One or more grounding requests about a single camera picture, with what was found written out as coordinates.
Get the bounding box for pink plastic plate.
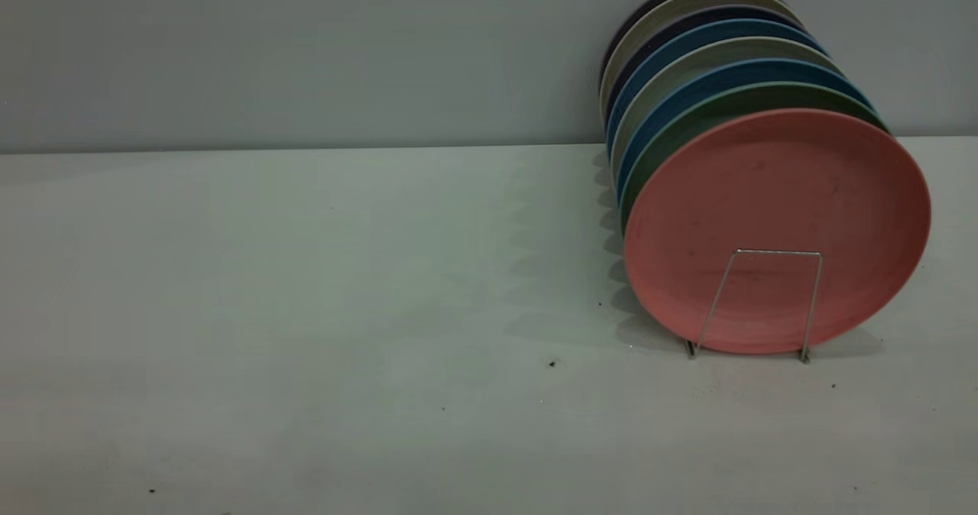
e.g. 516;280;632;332
623;109;932;356

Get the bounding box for green plastic plate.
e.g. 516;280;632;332
619;83;892;232

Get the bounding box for blue plastic plate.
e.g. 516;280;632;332
605;18;831;158
615;58;876;196

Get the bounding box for beige plastic plate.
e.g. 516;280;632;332
610;36;846;187
600;0;797;122

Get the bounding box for dark navy plastic plate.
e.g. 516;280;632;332
603;5;808;122

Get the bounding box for dark purple plastic plate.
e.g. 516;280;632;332
600;0;779;80

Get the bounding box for silver wire plate rack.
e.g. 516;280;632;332
685;249;824;364

